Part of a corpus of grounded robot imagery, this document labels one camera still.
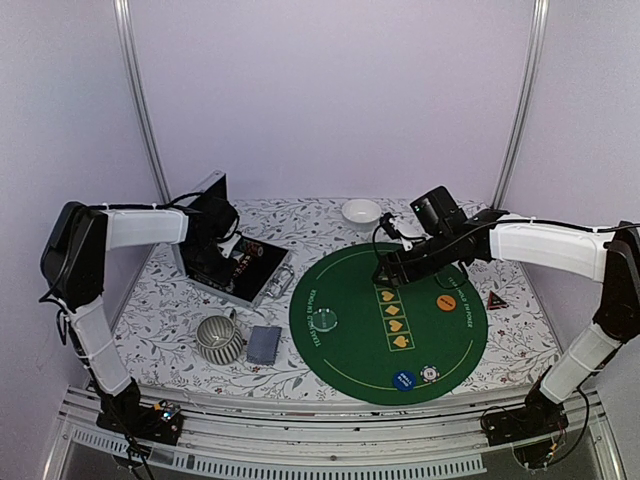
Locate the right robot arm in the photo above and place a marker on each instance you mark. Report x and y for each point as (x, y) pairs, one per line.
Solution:
(586, 276)

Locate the aluminium poker chip case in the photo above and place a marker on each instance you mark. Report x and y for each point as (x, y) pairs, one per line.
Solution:
(240, 265)

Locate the white ceramic bowl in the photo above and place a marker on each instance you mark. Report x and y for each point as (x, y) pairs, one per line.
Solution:
(361, 211)

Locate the blue playing card deck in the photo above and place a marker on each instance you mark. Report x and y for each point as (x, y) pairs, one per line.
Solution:
(263, 345)

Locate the white chip stack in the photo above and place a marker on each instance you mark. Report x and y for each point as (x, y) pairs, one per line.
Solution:
(429, 374)

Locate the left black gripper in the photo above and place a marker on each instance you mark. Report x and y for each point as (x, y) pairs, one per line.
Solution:
(224, 278)

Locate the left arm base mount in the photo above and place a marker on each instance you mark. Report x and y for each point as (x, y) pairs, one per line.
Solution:
(160, 423)

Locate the round green poker mat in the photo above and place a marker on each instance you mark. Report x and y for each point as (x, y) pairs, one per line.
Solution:
(383, 330)

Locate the right aluminium frame post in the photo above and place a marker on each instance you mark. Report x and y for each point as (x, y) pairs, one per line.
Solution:
(532, 62)

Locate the poker chips back row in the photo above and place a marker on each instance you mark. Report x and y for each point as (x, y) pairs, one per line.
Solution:
(251, 248)

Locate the blue small blind button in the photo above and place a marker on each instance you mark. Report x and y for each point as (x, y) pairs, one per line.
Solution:
(404, 380)

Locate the clear acrylic dealer button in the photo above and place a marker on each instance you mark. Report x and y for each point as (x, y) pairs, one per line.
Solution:
(324, 320)

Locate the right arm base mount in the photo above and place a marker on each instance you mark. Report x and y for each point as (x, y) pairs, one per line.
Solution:
(535, 418)

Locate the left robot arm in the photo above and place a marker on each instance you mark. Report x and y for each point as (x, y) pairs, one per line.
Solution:
(73, 265)

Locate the red black triangle button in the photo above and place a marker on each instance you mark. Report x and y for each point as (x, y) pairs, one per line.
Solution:
(495, 302)

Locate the orange big blind button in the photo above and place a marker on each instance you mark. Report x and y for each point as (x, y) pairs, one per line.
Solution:
(446, 303)

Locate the left aluminium frame post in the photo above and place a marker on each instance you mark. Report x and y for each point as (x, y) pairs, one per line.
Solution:
(129, 53)

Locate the aluminium frame post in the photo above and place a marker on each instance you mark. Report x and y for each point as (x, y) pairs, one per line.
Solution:
(532, 62)
(129, 53)

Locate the striped ceramic mug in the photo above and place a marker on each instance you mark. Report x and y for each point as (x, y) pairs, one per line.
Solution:
(219, 340)

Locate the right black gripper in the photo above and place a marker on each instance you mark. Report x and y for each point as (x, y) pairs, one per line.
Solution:
(402, 269)

